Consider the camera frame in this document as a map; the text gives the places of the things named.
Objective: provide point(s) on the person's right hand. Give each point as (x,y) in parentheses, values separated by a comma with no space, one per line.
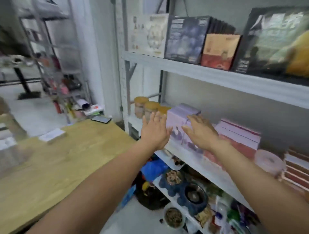
(201,135)

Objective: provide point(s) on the person's left hand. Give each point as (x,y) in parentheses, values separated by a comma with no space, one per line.
(154,131)

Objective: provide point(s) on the person's left thumb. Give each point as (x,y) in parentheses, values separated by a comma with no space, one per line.
(168,133)

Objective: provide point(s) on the person's right thumb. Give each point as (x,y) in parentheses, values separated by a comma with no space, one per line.
(186,131)

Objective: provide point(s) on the person's left forearm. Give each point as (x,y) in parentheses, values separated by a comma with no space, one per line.
(96,190)

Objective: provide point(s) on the person's right forearm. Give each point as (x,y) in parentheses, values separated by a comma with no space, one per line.
(260,188)

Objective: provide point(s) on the lilac box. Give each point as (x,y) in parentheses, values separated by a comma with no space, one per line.
(177,115)

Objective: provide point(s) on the glass jar with cork lid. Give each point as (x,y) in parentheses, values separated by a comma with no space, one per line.
(164,110)
(151,109)
(140,106)

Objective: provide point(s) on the white tray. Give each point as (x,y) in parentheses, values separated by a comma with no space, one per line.
(169,159)

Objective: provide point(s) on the blue plastic bag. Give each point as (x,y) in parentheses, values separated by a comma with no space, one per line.
(153,168)

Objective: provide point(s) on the bowl of pet food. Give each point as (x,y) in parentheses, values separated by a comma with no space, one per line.
(173,177)

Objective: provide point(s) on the pink and white box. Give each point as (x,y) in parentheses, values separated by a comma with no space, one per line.
(241,139)

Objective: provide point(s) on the empty steel bowl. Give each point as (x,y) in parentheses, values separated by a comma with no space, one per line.
(194,194)

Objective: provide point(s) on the blue pet bowl stand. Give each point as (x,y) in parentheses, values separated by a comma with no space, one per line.
(181,195)

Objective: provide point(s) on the black smartphone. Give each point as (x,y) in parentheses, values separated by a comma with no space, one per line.
(101,119)

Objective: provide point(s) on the white metal shelf unit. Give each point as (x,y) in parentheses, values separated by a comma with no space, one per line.
(241,83)

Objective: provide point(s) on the red and white box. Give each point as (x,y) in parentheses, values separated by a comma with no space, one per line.
(94,109)

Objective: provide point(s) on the white bowl of kibble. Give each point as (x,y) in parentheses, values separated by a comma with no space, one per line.
(173,217)

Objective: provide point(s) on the orange and red box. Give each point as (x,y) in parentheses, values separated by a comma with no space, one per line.
(219,51)

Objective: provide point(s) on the clear tape roll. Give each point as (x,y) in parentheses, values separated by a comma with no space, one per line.
(269,162)

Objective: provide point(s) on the pile of colourful packets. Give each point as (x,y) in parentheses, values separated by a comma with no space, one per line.
(224,212)

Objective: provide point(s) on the dark blue illustrated box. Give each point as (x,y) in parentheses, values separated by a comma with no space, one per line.
(184,39)

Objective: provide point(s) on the cream illustrated box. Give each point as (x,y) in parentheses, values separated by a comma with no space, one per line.
(148,36)

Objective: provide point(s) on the stack of striped boxes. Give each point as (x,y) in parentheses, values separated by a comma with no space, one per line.
(295,168)

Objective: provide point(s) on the small white box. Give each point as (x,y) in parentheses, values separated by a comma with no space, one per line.
(52,135)

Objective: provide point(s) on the large black illustrated box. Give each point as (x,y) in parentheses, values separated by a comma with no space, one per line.
(270,41)

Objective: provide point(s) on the grey metal storage rack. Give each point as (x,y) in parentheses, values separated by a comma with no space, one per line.
(55,60)

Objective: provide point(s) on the black table leg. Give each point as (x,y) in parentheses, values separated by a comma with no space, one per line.
(23,83)

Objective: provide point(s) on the clear plastic container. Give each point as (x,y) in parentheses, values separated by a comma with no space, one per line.
(12,156)

